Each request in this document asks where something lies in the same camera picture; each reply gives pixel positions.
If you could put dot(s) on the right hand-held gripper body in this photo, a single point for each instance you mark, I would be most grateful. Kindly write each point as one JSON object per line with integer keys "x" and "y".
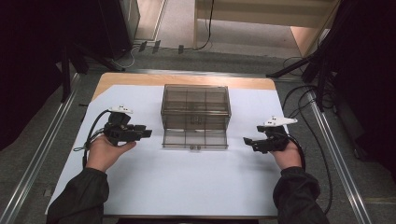
{"x": 275, "y": 135}

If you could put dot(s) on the person's left hand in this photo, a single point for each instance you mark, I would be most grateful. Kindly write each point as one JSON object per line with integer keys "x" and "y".
{"x": 104, "y": 152}

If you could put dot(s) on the light wooden cabinet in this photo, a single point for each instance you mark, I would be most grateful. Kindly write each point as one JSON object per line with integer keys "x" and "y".
{"x": 249, "y": 18}

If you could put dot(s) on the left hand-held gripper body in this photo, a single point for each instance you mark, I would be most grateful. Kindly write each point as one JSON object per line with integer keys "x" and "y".
{"x": 120, "y": 127}

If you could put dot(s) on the person's right hand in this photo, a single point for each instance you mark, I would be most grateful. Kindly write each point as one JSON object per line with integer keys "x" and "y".
{"x": 288, "y": 157}

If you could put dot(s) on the black tripod stand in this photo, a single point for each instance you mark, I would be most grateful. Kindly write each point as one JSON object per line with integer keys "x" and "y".
{"x": 77, "y": 59}
{"x": 314, "y": 68}

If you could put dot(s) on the white table sheet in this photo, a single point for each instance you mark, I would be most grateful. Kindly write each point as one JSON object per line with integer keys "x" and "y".
{"x": 174, "y": 174}

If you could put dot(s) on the smoky clear plastic drawer box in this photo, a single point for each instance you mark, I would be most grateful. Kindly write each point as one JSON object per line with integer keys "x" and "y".
{"x": 195, "y": 115}

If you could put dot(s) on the aluminium floor rail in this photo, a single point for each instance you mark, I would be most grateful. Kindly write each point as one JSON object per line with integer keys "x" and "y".
{"x": 37, "y": 155}
{"x": 339, "y": 158}

